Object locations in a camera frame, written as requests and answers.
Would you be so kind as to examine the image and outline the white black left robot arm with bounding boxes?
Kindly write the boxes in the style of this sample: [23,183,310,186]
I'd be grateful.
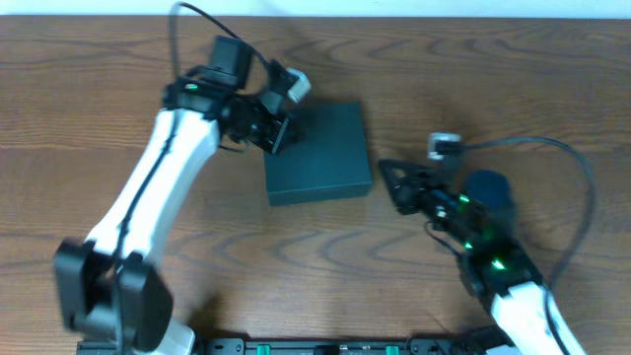
[53,36,311,354]

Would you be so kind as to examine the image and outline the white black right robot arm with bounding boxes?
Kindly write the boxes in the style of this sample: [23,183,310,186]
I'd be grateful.
[379,159,585,354]

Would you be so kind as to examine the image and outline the dark green box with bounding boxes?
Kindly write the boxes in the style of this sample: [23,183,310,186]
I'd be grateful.
[264,102,373,206]

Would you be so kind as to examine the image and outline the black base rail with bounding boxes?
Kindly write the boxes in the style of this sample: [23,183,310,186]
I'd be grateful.
[192,338,520,355]

